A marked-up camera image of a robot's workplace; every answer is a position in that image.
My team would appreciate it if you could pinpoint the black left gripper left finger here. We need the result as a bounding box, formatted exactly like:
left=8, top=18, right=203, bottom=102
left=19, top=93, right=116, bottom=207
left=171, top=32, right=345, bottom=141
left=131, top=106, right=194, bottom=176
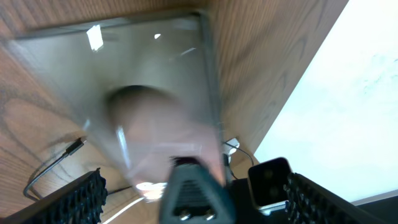
left=1, top=169, right=108, bottom=224

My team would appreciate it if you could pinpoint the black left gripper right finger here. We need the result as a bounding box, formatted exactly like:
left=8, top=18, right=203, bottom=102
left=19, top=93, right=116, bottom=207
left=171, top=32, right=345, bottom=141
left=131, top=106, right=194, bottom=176
left=284, top=173, right=397, bottom=224

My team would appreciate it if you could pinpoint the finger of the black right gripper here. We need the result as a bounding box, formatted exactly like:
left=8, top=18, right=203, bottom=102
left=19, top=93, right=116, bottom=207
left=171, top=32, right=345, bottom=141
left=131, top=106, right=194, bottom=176
left=159, top=157, right=236, bottom=224

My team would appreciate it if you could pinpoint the gold Samsung Galaxy smartphone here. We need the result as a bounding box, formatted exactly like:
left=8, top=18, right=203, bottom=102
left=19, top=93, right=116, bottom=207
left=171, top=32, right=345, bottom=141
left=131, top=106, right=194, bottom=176
left=7, top=11, right=226, bottom=200

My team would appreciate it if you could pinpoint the white power strip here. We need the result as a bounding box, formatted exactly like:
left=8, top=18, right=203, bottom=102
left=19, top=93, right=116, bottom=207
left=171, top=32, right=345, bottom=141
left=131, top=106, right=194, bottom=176
left=222, top=138, right=240, bottom=162

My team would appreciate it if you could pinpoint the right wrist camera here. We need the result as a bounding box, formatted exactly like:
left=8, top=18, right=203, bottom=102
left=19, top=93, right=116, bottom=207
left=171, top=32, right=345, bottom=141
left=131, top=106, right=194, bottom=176
left=248, top=157, right=292, bottom=216

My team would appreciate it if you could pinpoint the white power strip cord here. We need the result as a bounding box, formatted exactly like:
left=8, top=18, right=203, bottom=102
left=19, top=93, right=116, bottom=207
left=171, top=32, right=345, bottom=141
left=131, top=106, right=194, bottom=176
left=101, top=195, right=147, bottom=224

